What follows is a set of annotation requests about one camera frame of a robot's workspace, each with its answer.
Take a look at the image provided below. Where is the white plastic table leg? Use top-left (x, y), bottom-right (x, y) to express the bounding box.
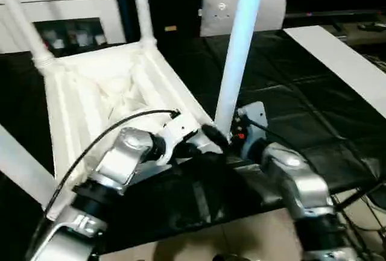
top-left (213, 0), bottom-right (268, 142)
top-left (0, 125), bottom-right (55, 210)
top-left (0, 0), bottom-right (57, 72)
top-left (130, 0), bottom-right (158, 48)

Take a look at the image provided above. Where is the white plastic table top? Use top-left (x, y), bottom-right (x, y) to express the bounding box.
top-left (39, 42), bottom-right (224, 221)

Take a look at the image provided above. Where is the black work mat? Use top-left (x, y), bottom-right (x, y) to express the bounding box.
top-left (0, 28), bottom-right (386, 254)

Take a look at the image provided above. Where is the white flat panel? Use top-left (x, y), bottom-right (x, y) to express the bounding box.
top-left (284, 25), bottom-right (386, 115)

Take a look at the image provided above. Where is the grey printed cushion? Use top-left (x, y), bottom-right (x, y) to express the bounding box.
top-left (198, 0), bottom-right (286, 37)

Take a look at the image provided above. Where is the black metal stand leg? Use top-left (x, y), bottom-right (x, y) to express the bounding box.
top-left (330, 178), bottom-right (386, 197)

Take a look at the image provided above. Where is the brown low bench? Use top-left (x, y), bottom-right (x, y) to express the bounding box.
top-left (331, 21), bottom-right (386, 47)

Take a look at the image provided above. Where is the white glass-door cabinet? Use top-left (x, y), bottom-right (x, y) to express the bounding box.
top-left (0, 0), bottom-right (127, 54)

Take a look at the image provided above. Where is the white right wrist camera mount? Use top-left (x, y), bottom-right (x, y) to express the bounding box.
top-left (238, 101), bottom-right (268, 160)

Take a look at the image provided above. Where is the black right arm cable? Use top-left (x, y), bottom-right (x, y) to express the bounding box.
top-left (249, 121), bottom-right (320, 174)

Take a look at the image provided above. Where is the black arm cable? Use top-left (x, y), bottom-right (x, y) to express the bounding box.
top-left (249, 121), bottom-right (320, 174)
top-left (44, 108), bottom-right (182, 214)

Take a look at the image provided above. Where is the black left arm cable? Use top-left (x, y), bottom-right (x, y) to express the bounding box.
top-left (44, 108), bottom-right (182, 214)

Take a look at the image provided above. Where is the thin black floor cable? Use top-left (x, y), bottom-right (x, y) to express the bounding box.
top-left (337, 193), bottom-right (386, 237)

